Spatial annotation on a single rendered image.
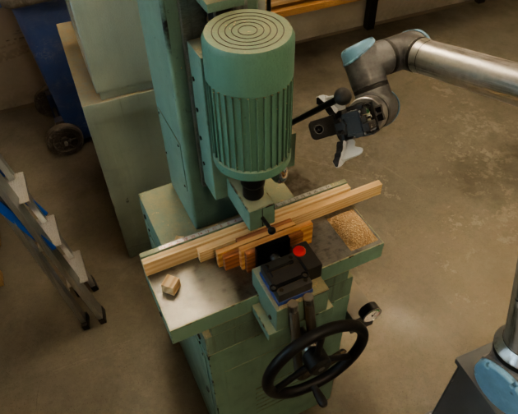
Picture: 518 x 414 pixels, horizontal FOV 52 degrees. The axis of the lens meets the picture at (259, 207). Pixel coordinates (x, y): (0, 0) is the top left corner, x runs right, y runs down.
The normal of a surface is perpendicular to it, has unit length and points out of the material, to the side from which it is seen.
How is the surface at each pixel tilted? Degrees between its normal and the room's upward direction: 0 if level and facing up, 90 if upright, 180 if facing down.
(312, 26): 90
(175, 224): 0
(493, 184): 0
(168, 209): 0
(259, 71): 90
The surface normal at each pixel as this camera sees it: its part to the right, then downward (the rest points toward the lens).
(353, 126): -0.49, 0.29
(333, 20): 0.39, 0.67
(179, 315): -0.02, -0.68
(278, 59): 0.60, 0.58
